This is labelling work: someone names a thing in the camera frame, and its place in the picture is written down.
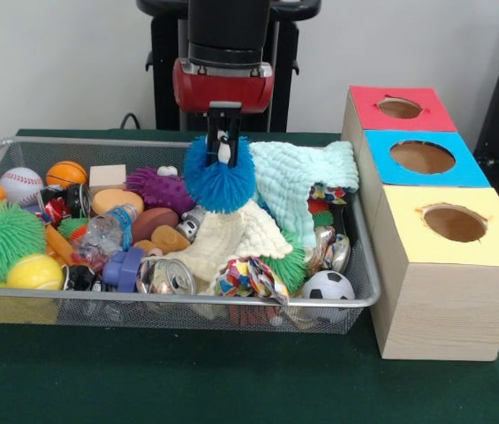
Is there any black and white soccer ball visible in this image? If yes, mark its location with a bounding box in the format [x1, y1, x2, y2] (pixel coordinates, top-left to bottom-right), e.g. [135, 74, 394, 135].
[301, 269, 356, 301]

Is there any mint green waffle cloth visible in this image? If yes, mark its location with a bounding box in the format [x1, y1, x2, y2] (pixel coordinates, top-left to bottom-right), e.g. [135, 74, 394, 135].
[248, 140, 359, 246]

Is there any crushed clear plastic bottle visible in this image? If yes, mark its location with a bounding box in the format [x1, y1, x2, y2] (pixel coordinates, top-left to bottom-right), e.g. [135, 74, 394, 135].
[71, 203, 140, 261]

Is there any green fuzzy ball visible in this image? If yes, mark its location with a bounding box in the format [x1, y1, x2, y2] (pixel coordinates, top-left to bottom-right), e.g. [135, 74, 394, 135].
[0, 201, 47, 283]

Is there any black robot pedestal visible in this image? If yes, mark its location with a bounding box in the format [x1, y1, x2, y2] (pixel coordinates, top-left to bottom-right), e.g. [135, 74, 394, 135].
[136, 0, 323, 133]

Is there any dark green table cloth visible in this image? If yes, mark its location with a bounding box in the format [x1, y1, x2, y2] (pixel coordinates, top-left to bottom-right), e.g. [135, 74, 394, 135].
[0, 127, 499, 424]

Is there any orange basketball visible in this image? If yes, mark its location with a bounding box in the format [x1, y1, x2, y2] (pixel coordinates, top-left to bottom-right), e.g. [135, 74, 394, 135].
[45, 160, 89, 189]

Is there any yellow tennis ball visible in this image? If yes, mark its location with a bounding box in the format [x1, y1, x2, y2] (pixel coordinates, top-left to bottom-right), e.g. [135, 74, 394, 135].
[5, 254, 64, 292]

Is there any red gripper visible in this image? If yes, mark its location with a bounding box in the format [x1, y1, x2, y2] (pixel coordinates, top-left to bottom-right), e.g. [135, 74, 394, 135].
[172, 57, 276, 169]

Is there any blue fuzzy ball with eyes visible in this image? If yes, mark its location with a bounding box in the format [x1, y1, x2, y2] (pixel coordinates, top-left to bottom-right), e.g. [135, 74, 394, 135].
[183, 135, 257, 216]

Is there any wooden box with three holes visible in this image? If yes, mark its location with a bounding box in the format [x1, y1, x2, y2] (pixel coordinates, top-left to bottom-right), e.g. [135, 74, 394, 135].
[339, 85, 499, 362]

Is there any brown toy football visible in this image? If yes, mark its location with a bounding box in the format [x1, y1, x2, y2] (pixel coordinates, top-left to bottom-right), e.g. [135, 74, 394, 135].
[132, 207, 180, 243]

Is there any cream waffle cloth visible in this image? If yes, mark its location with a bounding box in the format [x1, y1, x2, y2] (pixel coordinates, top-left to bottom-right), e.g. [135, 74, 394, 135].
[160, 198, 294, 297]

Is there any purple fuzzy toy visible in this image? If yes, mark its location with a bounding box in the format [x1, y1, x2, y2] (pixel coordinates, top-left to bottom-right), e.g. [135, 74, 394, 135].
[125, 166, 197, 216]

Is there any silver wire mesh bin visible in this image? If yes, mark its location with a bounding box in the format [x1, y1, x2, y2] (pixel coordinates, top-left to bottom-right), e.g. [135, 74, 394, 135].
[0, 136, 382, 336]

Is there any white baseball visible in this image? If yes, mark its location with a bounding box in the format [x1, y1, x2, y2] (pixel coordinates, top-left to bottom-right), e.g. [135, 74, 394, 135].
[0, 167, 45, 207]

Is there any black cable loop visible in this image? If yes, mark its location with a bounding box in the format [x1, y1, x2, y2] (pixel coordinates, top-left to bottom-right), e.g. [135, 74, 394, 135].
[119, 112, 145, 130]

